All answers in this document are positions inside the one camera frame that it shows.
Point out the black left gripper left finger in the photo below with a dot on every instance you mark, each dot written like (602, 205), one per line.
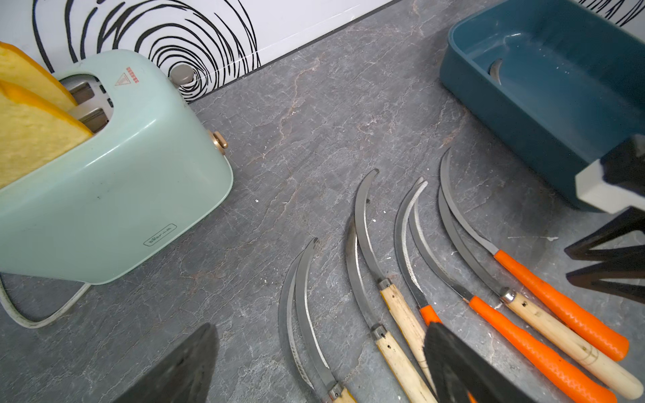
(185, 375)

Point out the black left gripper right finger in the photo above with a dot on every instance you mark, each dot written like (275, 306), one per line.
(460, 374)

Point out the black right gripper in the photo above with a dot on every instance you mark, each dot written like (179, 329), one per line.
(612, 184)

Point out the orange handle sickle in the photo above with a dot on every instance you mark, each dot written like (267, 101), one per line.
(568, 378)
(286, 334)
(590, 328)
(406, 222)

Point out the teal plastic storage box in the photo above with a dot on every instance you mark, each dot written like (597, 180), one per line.
(556, 83)

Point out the mint green toaster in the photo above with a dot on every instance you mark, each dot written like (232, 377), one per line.
(106, 206)

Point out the yellow toast slice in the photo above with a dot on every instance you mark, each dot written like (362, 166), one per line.
(34, 132)
(19, 69)

